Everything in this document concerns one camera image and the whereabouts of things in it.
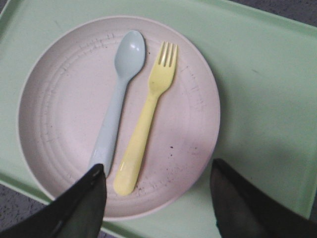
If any light blue plastic spoon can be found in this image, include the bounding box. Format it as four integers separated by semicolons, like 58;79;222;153
89;30;146;177

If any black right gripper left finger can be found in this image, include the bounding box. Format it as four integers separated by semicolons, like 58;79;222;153
0;164;106;238

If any pale pink round plate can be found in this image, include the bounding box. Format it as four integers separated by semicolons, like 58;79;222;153
19;16;220;221

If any yellow plastic fork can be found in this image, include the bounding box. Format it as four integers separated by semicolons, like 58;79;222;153
113;42;178;196

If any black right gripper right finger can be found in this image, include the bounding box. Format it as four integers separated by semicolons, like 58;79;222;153
210;159;317;238

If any light green plastic tray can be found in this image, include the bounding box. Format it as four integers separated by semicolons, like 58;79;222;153
0;0;317;238

